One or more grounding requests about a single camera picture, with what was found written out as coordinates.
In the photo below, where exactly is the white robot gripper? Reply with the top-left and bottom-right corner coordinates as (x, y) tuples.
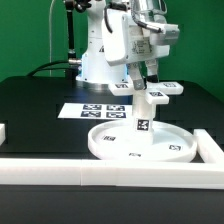
(101, 9), (170, 90)

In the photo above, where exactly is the white cross-shaped table base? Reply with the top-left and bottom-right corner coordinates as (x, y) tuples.
(109, 82), (184, 105)

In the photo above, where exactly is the white round table top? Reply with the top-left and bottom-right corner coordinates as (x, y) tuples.
(88, 120), (197, 162)

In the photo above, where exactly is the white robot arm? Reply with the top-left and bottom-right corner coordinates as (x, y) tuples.
(78, 0), (178, 90)

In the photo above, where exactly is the white marker sheet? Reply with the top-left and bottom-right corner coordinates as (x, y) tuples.
(58, 103), (132, 120)

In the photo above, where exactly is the white right fence bar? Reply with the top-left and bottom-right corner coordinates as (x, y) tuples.
(194, 129), (224, 164)

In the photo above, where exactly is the white fence bar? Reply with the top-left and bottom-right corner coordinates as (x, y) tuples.
(0, 158), (224, 189)
(194, 129), (224, 164)

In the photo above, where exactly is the white left fence block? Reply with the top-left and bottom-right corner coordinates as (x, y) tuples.
(0, 123), (6, 146)

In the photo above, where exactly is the white front fence bar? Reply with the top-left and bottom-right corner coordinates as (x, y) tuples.
(0, 158), (224, 189)

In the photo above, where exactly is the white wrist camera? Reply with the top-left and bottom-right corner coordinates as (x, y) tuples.
(145, 22), (180, 46)

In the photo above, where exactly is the black cable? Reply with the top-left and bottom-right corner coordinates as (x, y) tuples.
(27, 59), (82, 78)

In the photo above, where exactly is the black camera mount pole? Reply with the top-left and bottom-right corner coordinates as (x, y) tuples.
(63, 0), (92, 60)

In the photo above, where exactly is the grey thin cable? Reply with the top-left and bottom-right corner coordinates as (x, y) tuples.
(48, 0), (58, 78)

